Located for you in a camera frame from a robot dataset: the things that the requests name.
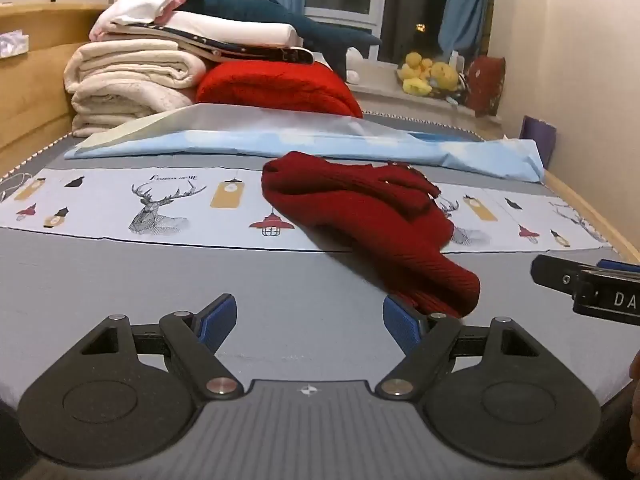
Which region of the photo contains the windowsill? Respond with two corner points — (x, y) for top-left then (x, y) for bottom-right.
(345, 59), (502, 122)

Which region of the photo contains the purple box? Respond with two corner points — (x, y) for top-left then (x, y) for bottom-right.
(520, 115), (558, 169)

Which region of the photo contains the yellow bear plush toy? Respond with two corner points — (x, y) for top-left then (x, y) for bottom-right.
(430, 61), (462, 92)

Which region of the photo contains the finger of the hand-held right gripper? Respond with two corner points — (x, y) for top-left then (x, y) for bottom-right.
(582, 258), (640, 277)
(530, 254), (584, 294)

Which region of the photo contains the tissue pack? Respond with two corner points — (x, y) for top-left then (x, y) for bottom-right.
(0, 30), (30, 59)

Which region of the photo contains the blue shark plush toy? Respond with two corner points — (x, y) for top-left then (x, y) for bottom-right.
(182, 0), (384, 79)

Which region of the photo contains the white folded pillow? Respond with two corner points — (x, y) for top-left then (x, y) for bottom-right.
(112, 9), (302, 49)

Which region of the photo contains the bright red folded blanket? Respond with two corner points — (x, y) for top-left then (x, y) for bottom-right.
(195, 59), (364, 120)

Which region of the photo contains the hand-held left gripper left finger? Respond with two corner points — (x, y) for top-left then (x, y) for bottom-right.
(77, 293), (245, 401)

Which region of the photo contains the yellow duck plush toy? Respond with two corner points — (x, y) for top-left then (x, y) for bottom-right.
(399, 51), (434, 97)

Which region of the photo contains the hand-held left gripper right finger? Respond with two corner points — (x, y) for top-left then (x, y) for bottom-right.
(375, 294), (544, 402)

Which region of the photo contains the white and pink cloth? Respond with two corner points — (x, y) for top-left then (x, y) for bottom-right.
(89, 0), (189, 41)

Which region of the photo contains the dark red knit sweater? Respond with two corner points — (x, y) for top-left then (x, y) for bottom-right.
(261, 150), (482, 319)

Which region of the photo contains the light blue folded duvet cover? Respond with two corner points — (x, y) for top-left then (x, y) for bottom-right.
(65, 103), (546, 184)

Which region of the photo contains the dark red cushion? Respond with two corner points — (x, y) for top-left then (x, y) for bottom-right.
(467, 56), (507, 117)

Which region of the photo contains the grey deer print bed sheet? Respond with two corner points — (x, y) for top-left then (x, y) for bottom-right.
(0, 110), (632, 411)

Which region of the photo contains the white plush toy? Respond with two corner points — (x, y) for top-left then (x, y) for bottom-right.
(345, 47), (364, 84)

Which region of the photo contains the cream folded quilt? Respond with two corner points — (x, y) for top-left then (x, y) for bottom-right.
(63, 40), (209, 137)

